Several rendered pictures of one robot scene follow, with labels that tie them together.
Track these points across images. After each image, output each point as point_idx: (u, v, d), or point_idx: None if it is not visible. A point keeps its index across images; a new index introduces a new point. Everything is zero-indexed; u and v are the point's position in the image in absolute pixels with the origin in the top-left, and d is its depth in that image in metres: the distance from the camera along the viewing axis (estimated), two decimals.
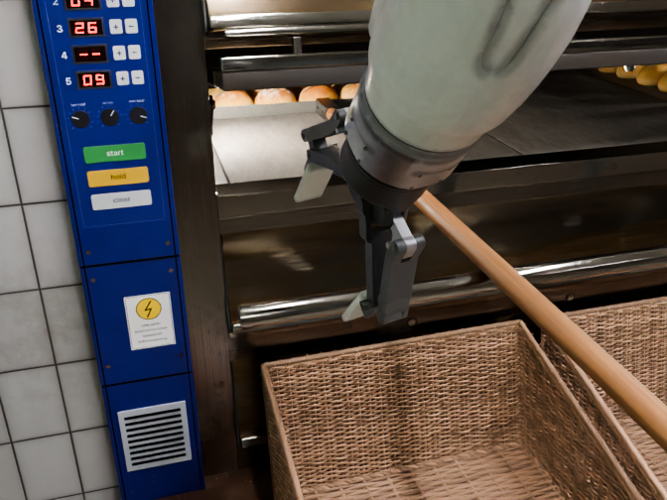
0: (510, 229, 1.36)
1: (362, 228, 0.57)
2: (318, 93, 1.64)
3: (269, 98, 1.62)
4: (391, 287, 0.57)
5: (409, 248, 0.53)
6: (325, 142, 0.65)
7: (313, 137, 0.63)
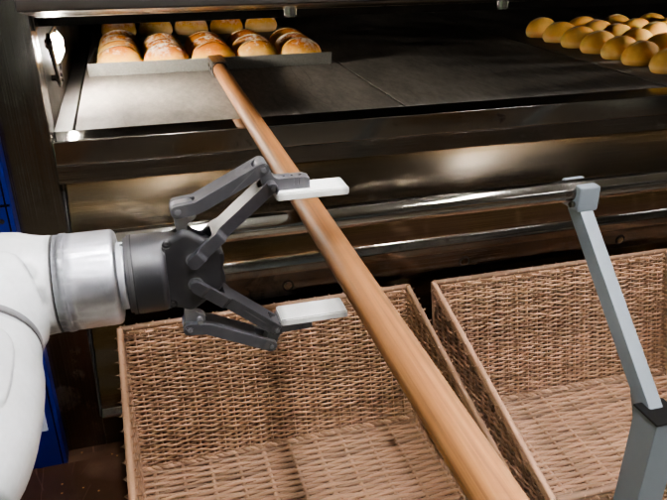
0: (392, 186, 1.27)
1: None
2: (210, 51, 1.56)
3: (158, 55, 1.53)
4: None
5: (185, 326, 0.68)
6: (260, 181, 0.63)
7: None
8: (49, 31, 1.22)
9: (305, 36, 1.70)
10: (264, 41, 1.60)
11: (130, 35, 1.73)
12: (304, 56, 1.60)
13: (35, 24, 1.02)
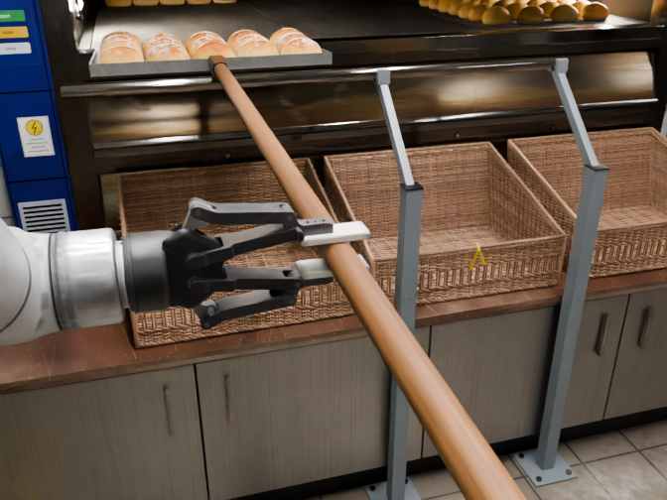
0: (294, 90, 1.98)
1: None
2: (211, 51, 1.56)
3: (159, 56, 1.54)
4: None
5: (204, 321, 0.69)
6: (286, 227, 0.66)
7: None
8: None
9: (306, 36, 1.71)
10: (265, 41, 1.60)
11: (131, 35, 1.73)
12: (304, 56, 1.61)
13: None
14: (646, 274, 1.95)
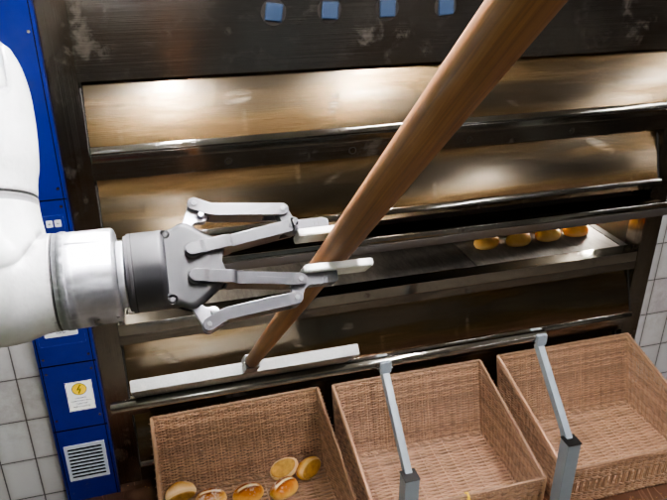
0: (306, 333, 2.22)
1: None
2: None
3: None
4: (253, 316, 0.66)
5: (208, 332, 0.64)
6: (281, 222, 0.68)
7: (256, 220, 0.69)
8: None
9: None
10: None
11: None
12: (332, 349, 1.69)
13: None
14: (618, 498, 2.20)
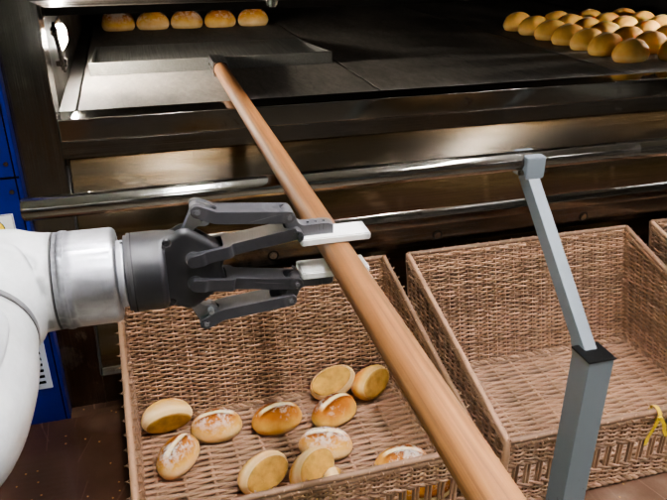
0: (368, 164, 1.39)
1: None
2: None
3: None
4: None
5: (204, 321, 0.69)
6: (286, 226, 0.66)
7: None
8: (54, 21, 1.34)
9: None
10: None
11: None
12: (304, 55, 1.61)
13: (42, 13, 1.13)
14: None
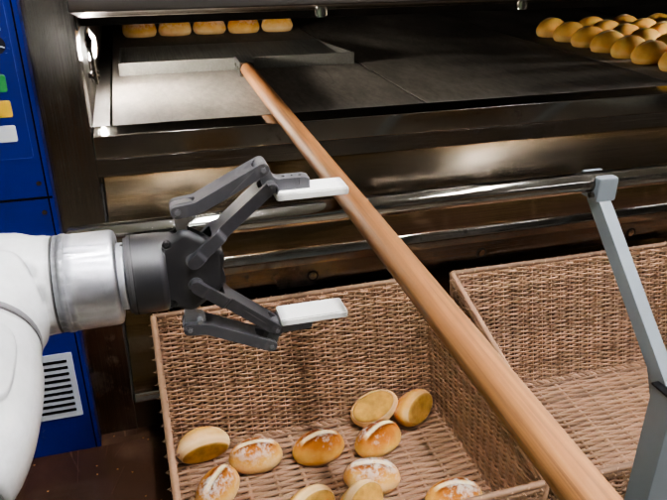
0: (413, 180, 1.32)
1: None
2: None
3: None
4: None
5: (185, 327, 0.68)
6: (260, 181, 0.63)
7: None
8: (84, 31, 1.27)
9: None
10: None
11: None
12: (327, 56, 1.64)
13: (77, 24, 1.07)
14: None
